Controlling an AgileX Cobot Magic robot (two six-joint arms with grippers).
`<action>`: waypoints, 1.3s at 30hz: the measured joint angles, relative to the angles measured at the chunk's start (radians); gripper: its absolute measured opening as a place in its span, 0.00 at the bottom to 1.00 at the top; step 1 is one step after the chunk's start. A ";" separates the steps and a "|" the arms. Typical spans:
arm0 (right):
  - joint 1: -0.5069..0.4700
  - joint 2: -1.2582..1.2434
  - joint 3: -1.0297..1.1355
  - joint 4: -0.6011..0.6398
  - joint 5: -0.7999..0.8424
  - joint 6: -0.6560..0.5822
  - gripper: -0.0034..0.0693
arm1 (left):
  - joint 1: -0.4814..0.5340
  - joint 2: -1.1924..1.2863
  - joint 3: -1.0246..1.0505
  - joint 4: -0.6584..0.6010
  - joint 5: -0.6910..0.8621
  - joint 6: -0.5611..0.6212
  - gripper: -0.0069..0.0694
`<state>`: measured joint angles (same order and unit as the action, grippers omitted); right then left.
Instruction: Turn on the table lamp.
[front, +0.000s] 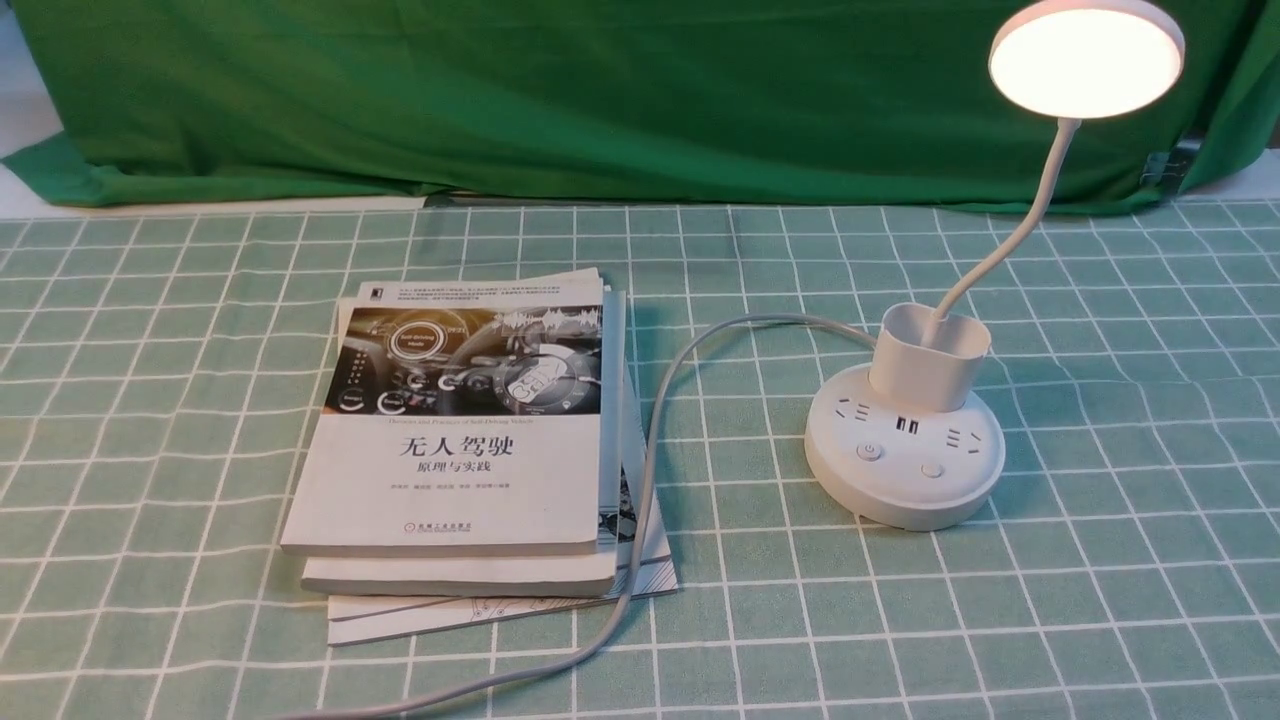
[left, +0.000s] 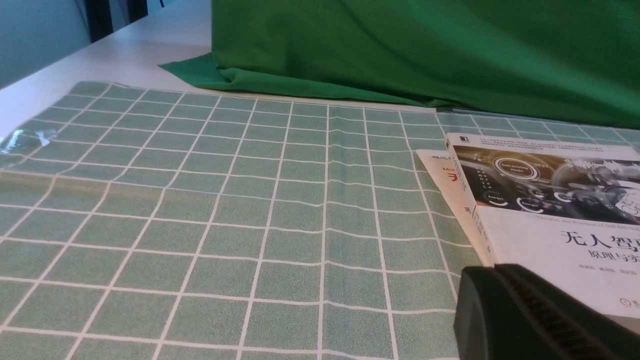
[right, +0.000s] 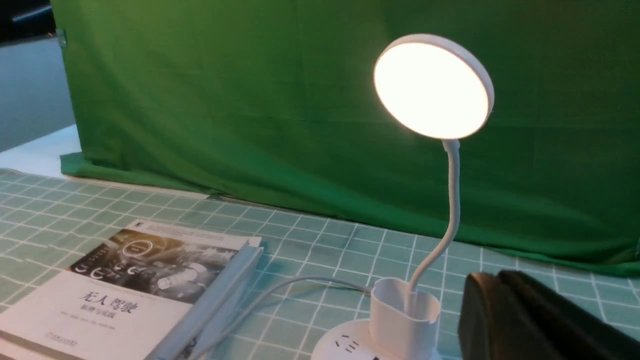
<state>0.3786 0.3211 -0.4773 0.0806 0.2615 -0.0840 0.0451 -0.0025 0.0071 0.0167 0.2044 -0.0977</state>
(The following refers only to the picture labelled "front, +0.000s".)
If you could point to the metal binder clip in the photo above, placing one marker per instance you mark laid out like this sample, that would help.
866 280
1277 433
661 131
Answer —
1165 172

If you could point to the green backdrop cloth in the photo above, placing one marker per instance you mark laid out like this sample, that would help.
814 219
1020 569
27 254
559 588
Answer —
750 102

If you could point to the top white book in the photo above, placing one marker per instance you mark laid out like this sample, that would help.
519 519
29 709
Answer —
455 440

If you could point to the green checkered tablecloth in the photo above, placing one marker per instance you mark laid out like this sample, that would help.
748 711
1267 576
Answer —
161 376

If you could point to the white desk lamp with sockets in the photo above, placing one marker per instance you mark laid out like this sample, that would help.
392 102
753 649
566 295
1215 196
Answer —
904 440

